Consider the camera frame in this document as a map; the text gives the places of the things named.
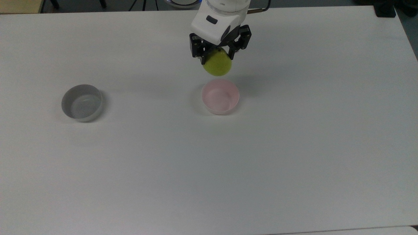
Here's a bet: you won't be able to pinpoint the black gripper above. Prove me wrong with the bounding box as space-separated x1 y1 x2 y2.
189 24 252 65

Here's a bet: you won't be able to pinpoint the green pear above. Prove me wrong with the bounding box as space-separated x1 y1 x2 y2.
202 47 233 77

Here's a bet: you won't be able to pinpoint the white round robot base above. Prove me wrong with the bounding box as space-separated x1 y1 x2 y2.
163 0 201 9

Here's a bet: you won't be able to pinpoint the pink plastic bowl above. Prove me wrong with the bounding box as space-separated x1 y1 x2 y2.
201 78 240 116

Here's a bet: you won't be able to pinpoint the grey plastic bowl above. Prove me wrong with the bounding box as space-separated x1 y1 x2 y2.
61 84 103 123

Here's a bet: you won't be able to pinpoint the black tripod legs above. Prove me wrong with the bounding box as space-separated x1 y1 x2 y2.
128 0 159 12

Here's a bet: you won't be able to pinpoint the black clamp block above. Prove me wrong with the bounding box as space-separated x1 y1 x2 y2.
374 0 397 18

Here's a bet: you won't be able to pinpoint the yellow wooden board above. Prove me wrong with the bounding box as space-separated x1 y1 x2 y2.
0 0 45 14

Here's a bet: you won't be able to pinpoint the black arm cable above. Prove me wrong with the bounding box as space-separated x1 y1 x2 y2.
247 0 272 15

